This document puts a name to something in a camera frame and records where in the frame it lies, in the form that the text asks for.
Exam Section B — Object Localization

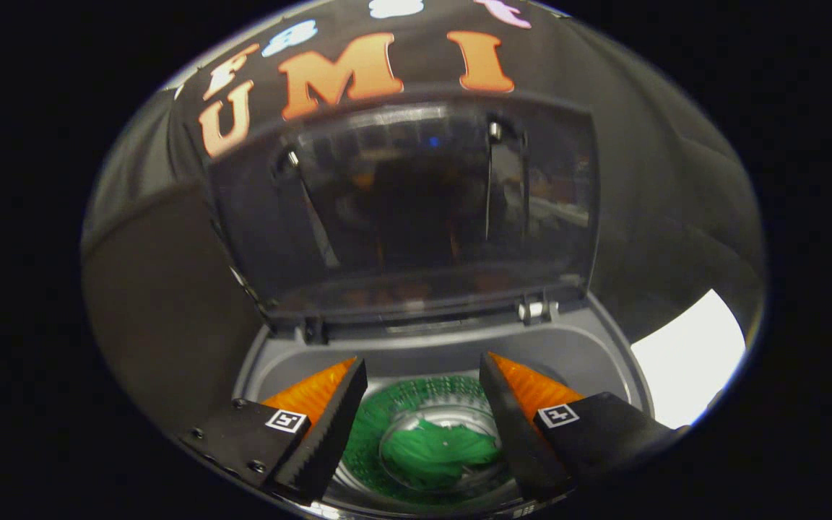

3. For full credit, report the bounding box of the grey washing machine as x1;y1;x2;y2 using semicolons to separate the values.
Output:
232;292;657;520

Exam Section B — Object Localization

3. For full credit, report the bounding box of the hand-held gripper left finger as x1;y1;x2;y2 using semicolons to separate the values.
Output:
179;356;370;505

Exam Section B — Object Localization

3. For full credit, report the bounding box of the green polo shirt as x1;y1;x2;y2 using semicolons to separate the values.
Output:
378;417;503;493

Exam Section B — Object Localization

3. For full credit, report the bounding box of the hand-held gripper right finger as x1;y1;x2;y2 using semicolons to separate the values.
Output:
479;352;689;503

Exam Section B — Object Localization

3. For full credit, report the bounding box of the white board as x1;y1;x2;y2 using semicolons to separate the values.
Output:
630;289;748;430

